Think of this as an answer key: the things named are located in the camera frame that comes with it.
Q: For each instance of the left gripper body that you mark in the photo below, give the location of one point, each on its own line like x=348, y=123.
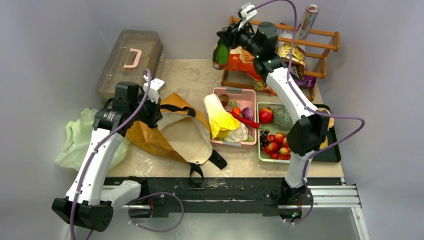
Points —
x=147, y=114

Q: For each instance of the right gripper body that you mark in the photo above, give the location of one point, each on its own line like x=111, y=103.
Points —
x=228, y=34

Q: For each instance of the green drink can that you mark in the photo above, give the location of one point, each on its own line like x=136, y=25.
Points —
x=220, y=55

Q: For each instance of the brown paper tote bag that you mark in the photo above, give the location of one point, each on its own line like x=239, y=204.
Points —
x=181, y=135

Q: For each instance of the colourful snack packet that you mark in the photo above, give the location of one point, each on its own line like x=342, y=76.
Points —
x=260, y=86

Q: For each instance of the toy napa cabbage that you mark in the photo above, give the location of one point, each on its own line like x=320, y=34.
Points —
x=220, y=121

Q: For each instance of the green plastic grocery bag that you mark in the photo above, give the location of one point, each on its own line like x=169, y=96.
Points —
x=78, y=138

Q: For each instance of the purple snack bag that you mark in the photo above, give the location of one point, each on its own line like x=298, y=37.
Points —
x=307, y=82

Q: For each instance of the toy red chili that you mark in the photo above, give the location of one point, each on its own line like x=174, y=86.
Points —
x=245, y=121

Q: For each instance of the toy melon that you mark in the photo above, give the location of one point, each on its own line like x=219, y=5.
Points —
x=282, y=118

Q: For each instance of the toy grape bunch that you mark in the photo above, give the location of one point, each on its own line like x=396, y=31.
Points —
x=263, y=139

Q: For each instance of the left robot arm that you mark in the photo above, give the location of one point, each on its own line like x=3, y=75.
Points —
x=85, y=204

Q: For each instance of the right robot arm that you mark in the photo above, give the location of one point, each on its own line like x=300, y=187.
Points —
x=309, y=124

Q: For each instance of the cassava chips bag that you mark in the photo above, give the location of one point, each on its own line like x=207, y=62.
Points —
x=240, y=60

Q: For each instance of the brown snack bag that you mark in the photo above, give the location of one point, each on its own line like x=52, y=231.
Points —
x=298, y=60

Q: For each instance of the pink plastic basket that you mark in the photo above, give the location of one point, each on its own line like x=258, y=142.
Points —
x=244, y=98

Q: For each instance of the toy brown onion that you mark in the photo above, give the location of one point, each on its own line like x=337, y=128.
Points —
x=224, y=99

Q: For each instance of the translucent storage box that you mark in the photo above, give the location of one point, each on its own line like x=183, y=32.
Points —
x=133, y=52

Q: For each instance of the toy carrot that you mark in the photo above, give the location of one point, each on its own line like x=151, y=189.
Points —
x=236, y=109

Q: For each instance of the wooden rack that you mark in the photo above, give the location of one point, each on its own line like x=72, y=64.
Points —
x=318, y=45

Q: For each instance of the toy cauliflower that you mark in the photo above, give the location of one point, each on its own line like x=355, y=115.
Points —
x=238, y=135

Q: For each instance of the green plastic basket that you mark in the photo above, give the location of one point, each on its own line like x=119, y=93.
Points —
x=271, y=127

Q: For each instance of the bread slice near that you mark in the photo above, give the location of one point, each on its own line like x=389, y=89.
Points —
x=325, y=143

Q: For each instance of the black tray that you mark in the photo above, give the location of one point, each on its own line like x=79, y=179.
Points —
x=331, y=155

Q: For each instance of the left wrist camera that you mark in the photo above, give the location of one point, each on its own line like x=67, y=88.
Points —
x=153, y=94

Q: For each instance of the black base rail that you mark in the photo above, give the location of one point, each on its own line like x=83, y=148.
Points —
x=218, y=195

